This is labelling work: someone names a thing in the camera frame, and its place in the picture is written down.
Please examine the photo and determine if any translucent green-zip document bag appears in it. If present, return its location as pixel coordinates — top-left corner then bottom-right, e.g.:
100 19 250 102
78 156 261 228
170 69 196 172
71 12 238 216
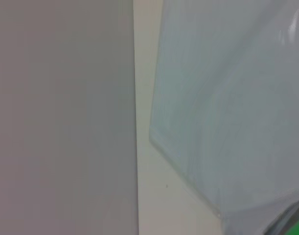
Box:
148 0 299 235

